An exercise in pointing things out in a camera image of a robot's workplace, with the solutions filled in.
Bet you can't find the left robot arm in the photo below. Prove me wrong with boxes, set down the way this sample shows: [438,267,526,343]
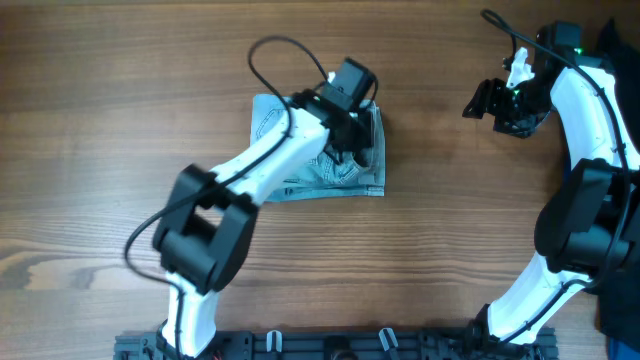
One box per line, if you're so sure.
[153,58,378,359]

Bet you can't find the right black cable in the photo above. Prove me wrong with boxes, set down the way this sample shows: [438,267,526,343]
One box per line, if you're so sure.
[479,8,634,346]

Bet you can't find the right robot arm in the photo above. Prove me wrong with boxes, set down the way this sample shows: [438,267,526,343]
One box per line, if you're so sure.
[461,21,639,359]

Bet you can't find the light blue denim shorts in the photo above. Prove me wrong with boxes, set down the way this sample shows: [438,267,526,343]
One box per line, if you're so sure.
[250,94,386,203]

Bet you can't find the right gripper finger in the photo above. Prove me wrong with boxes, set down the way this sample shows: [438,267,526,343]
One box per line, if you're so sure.
[462,92,491,119]
[493,120,542,139]

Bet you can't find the black garment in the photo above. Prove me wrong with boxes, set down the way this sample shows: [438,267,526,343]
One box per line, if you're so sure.
[562,21,639,350]

